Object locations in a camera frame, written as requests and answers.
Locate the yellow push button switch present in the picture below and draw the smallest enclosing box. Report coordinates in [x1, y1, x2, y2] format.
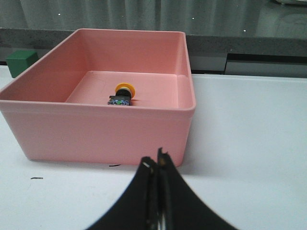
[107, 82, 136, 106]

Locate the grey counter ledge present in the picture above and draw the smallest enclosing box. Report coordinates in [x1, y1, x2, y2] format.
[0, 28, 307, 57]

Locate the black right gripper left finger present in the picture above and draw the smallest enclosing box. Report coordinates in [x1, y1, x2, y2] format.
[90, 157, 156, 230]

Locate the pink plastic bin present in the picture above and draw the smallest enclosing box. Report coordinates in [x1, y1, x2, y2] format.
[0, 29, 196, 166]

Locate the green cube near bin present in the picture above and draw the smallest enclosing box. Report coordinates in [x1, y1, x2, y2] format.
[5, 50, 38, 78]

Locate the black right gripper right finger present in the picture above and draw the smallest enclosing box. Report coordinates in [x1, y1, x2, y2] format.
[157, 148, 236, 230]

